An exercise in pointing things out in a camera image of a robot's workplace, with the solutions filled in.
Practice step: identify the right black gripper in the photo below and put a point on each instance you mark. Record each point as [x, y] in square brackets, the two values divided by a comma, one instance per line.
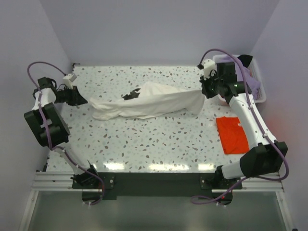
[204, 83]

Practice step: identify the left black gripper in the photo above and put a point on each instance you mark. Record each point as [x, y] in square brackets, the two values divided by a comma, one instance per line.
[76, 98]

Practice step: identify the white t shirt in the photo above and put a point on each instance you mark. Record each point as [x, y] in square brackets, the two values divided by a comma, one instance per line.
[148, 101]

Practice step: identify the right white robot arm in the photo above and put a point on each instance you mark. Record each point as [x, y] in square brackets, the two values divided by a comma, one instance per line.
[266, 154]

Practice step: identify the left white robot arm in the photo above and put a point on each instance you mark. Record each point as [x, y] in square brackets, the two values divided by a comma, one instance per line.
[51, 131]

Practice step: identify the red garment in basket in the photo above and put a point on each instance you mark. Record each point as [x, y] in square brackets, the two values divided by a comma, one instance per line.
[223, 103]

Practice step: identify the lilac t shirt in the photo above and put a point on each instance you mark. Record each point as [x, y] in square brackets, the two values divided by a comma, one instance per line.
[253, 84]

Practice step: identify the black garment in basket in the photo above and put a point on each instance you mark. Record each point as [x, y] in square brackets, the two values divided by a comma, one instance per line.
[245, 59]

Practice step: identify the white laundry basket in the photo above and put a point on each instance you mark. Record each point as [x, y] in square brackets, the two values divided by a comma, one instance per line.
[255, 73]

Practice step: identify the folded orange t shirt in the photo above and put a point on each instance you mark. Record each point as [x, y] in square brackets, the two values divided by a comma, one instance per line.
[232, 135]

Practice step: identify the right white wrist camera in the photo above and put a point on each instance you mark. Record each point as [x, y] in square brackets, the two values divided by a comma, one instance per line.
[208, 66]

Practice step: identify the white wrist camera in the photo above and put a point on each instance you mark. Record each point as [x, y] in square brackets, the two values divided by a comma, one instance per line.
[208, 66]
[69, 79]

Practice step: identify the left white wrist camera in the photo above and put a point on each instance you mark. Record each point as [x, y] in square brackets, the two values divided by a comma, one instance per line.
[69, 79]

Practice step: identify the aluminium rail frame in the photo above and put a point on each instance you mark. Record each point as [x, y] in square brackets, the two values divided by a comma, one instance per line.
[58, 173]

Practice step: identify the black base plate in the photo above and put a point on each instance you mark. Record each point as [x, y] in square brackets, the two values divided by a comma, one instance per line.
[150, 184]

